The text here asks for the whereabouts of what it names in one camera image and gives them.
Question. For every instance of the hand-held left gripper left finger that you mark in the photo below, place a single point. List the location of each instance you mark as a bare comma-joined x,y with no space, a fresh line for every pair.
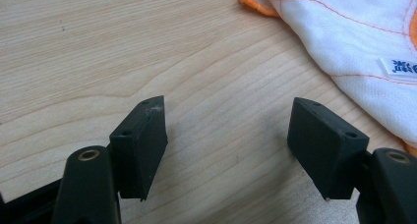
139,152

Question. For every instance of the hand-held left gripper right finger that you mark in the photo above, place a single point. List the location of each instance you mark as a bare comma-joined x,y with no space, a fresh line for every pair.
324,148

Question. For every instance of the white cloth with orange trim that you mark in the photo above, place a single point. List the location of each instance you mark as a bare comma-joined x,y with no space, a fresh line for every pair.
354,53

